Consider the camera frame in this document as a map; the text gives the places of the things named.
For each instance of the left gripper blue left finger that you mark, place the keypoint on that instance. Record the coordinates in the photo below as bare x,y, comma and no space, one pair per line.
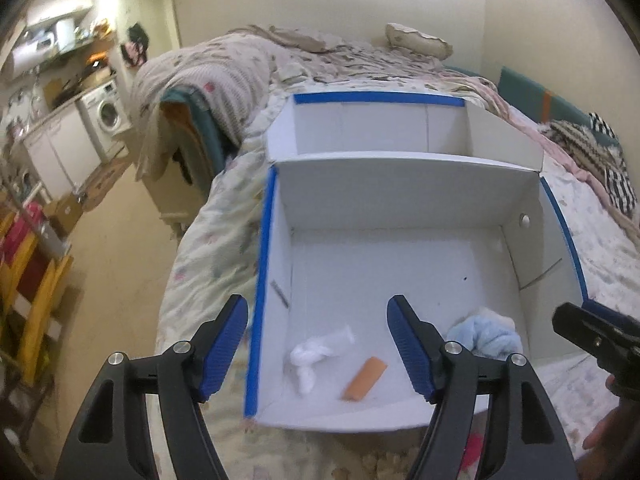
217,342

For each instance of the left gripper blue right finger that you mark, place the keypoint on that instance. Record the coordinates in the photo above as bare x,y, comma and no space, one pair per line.
408,331

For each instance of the orange soft piece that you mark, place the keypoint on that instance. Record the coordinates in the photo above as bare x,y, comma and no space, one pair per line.
368,375

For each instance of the light blue fluffy cloth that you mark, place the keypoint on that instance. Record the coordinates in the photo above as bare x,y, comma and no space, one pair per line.
488,334

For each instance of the white knotted sock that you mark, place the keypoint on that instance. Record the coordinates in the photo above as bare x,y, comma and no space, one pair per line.
304,356

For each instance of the red soft item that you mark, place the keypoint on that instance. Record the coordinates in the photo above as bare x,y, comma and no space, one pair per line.
473,450

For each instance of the person's right hand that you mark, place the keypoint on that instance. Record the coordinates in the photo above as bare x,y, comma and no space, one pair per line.
607,436

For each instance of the white cartoon print bedsheet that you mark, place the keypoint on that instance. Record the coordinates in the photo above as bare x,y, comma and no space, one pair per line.
218,255

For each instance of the cream plush toy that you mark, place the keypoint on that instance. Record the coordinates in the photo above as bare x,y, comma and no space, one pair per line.
380,465

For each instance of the white box with blue edges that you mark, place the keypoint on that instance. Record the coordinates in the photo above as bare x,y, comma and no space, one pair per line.
376,194

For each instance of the striped knitted blanket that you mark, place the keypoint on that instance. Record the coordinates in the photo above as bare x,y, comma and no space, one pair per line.
596,149

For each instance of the brown patterned floor mat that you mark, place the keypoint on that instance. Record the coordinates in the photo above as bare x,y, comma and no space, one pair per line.
103,182

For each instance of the cardboard box on floor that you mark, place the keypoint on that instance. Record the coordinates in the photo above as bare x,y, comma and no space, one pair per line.
63,214

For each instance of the yellow wooden shelf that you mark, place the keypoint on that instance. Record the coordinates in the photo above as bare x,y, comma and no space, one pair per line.
32,285

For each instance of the white kitchen cabinet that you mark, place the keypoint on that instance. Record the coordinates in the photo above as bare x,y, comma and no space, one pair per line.
61,152

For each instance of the teal headboard cushion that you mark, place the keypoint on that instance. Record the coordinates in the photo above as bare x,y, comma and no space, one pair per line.
542,105

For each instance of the white washing machine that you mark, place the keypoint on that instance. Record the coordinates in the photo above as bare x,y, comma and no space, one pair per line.
103,112

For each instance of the beige patterned quilt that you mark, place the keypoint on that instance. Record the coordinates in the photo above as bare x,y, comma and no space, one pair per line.
238,74

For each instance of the pink blanket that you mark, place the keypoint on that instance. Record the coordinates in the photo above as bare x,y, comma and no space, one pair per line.
550,145

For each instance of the cream frilled pillow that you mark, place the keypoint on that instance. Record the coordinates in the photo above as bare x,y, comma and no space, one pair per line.
402,36

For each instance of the white water heater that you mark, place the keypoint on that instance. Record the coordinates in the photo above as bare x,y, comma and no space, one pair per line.
30,54

